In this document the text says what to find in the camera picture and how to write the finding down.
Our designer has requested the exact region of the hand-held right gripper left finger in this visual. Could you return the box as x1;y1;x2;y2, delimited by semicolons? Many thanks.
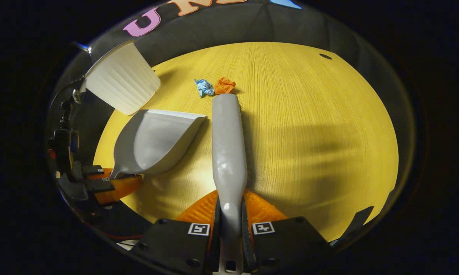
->
132;190;222;275

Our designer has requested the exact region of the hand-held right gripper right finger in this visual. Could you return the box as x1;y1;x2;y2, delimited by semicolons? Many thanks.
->
241;190;331;275

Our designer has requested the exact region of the grey plastic dustpan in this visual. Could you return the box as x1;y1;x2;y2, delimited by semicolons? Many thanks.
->
110;109;207;180

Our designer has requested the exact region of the white ribbed garbage bin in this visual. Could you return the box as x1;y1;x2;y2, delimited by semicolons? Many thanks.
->
85;42;162;116

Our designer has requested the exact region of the small grey broom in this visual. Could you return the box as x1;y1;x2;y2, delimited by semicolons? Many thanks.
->
212;94;249;275

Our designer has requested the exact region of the blue paper trash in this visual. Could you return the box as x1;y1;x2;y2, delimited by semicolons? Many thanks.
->
194;78;215;98

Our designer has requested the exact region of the orange paper trash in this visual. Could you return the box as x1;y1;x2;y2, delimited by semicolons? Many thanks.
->
213;77;237;95

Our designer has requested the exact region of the wooden desktop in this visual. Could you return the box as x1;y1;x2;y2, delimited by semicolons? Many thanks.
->
93;41;399;242

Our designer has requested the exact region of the black strip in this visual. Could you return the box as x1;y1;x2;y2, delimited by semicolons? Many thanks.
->
331;206;375;247

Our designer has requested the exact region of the red cable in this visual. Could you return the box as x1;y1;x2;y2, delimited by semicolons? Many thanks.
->
107;231;143;242

